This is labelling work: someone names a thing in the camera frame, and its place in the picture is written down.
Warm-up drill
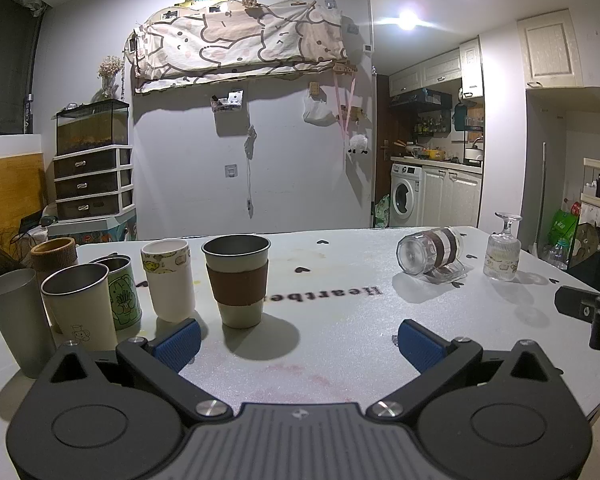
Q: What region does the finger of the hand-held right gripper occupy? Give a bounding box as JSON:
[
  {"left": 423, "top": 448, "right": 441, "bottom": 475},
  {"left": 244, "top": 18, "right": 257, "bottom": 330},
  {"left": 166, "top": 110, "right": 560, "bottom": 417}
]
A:
[{"left": 554, "top": 285, "right": 600, "bottom": 322}]

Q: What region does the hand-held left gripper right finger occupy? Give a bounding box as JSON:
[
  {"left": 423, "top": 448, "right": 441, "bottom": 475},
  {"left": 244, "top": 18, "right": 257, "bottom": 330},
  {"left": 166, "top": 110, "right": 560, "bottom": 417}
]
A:
[{"left": 365, "top": 318, "right": 564, "bottom": 421}]

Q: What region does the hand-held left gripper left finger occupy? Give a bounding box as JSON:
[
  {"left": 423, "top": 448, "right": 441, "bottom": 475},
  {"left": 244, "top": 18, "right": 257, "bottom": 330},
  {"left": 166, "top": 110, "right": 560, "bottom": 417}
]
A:
[{"left": 39, "top": 318, "right": 235, "bottom": 421}]

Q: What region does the clear glass cup brown sleeve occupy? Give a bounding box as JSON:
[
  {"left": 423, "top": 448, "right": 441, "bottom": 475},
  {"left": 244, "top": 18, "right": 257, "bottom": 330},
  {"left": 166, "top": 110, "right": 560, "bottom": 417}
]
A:
[{"left": 396, "top": 226, "right": 468, "bottom": 283}]

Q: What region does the white cup printed band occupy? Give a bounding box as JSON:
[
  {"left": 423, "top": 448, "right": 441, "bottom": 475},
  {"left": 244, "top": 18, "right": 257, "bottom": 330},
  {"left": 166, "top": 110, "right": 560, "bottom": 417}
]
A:
[{"left": 140, "top": 239, "right": 197, "bottom": 324}]

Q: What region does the green printed steel cup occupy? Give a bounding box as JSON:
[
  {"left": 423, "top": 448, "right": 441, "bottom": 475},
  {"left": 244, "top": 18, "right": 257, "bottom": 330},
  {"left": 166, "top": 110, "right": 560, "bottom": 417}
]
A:
[{"left": 89, "top": 255, "right": 144, "bottom": 332}]

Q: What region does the ribbed stemmed glass cup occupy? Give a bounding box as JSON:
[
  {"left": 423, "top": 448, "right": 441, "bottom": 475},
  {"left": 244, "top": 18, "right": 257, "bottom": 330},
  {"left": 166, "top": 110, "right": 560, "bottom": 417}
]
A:
[{"left": 483, "top": 212, "right": 523, "bottom": 282}]

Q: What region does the steel cup brown sleeve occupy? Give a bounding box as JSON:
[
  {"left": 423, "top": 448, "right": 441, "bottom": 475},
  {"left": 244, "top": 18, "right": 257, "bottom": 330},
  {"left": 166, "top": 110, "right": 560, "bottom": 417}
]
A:
[{"left": 201, "top": 234, "right": 272, "bottom": 330}]

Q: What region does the white steel cup elephant print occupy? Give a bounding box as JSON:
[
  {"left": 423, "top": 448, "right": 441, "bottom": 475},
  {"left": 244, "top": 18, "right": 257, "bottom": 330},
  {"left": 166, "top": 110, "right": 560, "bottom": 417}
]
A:
[{"left": 40, "top": 262, "right": 119, "bottom": 352}]

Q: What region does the brown bamboo cup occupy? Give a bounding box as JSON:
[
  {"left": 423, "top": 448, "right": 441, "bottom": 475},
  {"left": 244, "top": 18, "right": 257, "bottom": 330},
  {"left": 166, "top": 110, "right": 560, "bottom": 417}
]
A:
[{"left": 29, "top": 237, "right": 77, "bottom": 286}]

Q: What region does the clear plastic water bottle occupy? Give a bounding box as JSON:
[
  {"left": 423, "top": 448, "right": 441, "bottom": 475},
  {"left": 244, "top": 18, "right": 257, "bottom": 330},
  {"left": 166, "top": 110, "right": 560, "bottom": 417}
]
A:
[{"left": 549, "top": 241, "right": 571, "bottom": 270}]

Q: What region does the green shopping bag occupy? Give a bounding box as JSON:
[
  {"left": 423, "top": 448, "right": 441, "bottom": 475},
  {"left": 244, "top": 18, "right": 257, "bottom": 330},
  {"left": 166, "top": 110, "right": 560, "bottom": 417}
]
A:
[{"left": 549, "top": 208, "right": 580, "bottom": 251}]

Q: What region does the white washing machine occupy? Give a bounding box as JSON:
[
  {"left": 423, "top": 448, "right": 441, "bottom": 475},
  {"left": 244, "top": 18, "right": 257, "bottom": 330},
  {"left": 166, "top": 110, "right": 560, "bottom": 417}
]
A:
[{"left": 389, "top": 161, "right": 425, "bottom": 228}]

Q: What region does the white kitchen base cabinet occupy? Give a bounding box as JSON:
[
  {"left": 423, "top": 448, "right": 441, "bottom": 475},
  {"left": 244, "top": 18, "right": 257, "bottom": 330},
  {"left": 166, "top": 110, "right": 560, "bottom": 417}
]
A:
[{"left": 422, "top": 162, "right": 483, "bottom": 229}]

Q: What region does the tall grey tumbler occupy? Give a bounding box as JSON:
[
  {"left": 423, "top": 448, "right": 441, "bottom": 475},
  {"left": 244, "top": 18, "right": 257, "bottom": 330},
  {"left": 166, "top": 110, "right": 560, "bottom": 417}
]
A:
[{"left": 0, "top": 268, "right": 57, "bottom": 380}]

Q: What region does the white drawer cabinet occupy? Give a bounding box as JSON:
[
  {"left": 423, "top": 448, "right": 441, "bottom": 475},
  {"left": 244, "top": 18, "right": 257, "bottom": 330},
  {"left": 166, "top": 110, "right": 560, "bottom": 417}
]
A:
[{"left": 52, "top": 145, "right": 135, "bottom": 223}]

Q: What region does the brown wooden door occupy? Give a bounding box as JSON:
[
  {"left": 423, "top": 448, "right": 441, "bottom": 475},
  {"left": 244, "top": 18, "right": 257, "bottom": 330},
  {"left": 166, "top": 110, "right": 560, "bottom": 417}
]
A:
[{"left": 373, "top": 74, "right": 395, "bottom": 211}]

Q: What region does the wooden board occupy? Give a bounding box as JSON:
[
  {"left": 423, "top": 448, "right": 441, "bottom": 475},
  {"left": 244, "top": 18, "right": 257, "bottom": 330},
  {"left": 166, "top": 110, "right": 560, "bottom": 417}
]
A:
[{"left": 0, "top": 152, "right": 46, "bottom": 241}]

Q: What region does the glass fish tank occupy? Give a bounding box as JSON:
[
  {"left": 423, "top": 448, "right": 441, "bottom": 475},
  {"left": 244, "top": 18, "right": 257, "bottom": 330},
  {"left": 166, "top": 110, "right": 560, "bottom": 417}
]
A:
[{"left": 55, "top": 100, "right": 131, "bottom": 157}]

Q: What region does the pink ribbon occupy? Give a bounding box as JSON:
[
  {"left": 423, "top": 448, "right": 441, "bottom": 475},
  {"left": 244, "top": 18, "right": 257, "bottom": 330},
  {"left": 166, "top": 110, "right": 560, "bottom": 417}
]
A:
[{"left": 333, "top": 70, "right": 358, "bottom": 137}]

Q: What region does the white plastic bag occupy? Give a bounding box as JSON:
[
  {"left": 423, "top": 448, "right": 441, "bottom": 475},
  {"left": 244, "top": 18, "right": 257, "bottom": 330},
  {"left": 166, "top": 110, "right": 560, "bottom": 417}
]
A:
[{"left": 302, "top": 96, "right": 329, "bottom": 125}]

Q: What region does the dried flower bouquet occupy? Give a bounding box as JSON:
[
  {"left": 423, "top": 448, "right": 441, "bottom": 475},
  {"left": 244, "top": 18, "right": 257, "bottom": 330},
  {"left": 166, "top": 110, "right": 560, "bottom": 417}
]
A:
[{"left": 97, "top": 55, "right": 125, "bottom": 101}]

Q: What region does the printed blanket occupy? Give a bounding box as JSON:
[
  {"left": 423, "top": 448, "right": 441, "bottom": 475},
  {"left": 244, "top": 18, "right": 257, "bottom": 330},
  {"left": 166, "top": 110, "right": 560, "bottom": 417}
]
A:
[{"left": 128, "top": 0, "right": 349, "bottom": 95}]

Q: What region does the ceiling spotlight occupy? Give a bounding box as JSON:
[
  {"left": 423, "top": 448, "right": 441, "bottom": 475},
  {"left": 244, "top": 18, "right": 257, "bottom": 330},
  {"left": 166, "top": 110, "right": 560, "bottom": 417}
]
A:
[{"left": 395, "top": 9, "right": 422, "bottom": 32}]

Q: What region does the white mop handle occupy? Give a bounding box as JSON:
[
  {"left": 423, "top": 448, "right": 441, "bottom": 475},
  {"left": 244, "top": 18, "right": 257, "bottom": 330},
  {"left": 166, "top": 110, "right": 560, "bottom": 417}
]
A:
[{"left": 530, "top": 142, "right": 548, "bottom": 255}]

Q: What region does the black kitchen wall shelf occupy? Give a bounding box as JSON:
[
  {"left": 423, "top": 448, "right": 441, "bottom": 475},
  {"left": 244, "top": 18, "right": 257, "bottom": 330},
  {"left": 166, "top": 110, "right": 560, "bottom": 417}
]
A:
[{"left": 390, "top": 88, "right": 453, "bottom": 137}]

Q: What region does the metal wall bracket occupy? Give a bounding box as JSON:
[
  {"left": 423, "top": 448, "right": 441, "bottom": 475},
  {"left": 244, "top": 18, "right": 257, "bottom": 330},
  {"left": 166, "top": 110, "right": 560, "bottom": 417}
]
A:
[{"left": 210, "top": 91, "right": 245, "bottom": 111}]

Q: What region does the white tall wall cabinet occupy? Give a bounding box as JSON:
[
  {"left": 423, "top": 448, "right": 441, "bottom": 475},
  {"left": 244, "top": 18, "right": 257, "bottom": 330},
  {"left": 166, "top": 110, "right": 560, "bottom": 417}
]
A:
[{"left": 517, "top": 9, "right": 584, "bottom": 89}]

